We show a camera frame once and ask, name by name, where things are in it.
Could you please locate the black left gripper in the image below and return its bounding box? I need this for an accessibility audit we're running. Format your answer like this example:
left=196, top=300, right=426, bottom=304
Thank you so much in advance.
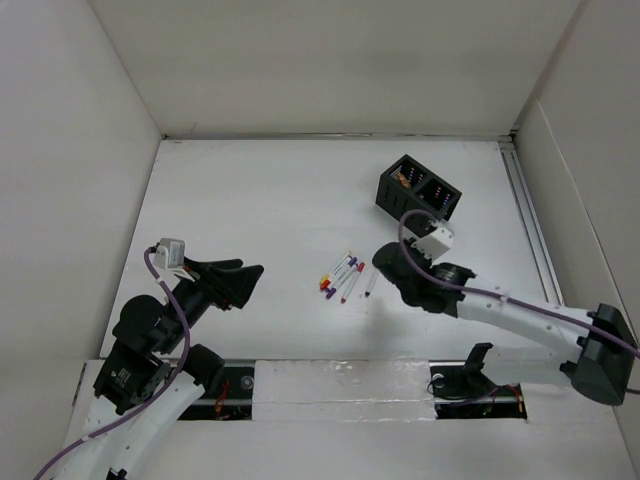
left=159, top=253, right=264, bottom=351

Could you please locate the black cap marker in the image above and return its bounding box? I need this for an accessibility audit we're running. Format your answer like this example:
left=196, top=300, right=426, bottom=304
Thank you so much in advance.
left=364, top=269, right=379, bottom=298

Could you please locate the red cap marker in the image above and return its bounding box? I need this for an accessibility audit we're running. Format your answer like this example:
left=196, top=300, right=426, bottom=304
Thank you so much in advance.
left=340, top=262, right=365, bottom=304
left=320, top=254, right=354, bottom=291

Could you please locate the orange highlighter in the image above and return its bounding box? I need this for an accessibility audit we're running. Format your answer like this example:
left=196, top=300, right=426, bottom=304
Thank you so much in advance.
left=397, top=175, right=411, bottom=189

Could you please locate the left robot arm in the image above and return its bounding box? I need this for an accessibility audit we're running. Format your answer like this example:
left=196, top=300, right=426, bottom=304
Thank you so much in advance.
left=36, top=247, right=264, bottom=479

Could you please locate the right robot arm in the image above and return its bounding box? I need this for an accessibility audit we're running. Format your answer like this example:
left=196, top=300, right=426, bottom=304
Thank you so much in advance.
left=372, top=241, right=639, bottom=406

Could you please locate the purple cap marker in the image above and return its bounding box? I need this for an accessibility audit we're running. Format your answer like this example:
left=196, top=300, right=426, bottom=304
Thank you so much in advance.
left=325, top=257, right=358, bottom=299

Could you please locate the black two-compartment pen holder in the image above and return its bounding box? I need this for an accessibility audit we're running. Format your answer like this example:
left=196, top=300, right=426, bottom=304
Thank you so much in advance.
left=375, top=154, right=462, bottom=221

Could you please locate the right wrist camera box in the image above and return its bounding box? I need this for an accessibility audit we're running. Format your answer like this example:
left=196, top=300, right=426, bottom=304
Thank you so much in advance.
left=414, top=226, right=454, bottom=262

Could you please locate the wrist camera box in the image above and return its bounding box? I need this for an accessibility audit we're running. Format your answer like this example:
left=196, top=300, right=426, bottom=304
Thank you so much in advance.
left=152, top=238, right=185, bottom=271
left=414, top=226, right=454, bottom=262

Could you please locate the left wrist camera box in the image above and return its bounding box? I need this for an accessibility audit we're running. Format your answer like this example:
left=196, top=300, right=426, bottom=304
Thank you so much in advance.
left=152, top=238, right=185, bottom=271

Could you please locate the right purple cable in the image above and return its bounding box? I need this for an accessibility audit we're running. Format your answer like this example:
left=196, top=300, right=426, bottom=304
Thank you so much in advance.
left=397, top=208, right=640, bottom=407

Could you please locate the purple cable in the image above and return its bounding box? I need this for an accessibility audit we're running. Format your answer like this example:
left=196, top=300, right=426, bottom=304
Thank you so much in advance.
left=397, top=208, right=640, bottom=407
left=29, top=244, right=194, bottom=480

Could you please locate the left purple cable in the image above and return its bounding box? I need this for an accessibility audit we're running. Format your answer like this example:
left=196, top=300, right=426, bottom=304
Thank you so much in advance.
left=29, top=244, right=194, bottom=480

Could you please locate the aluminium rail right side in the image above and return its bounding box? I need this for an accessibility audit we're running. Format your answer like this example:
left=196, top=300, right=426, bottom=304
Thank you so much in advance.
left=498, top=136, right=565, bottom=306

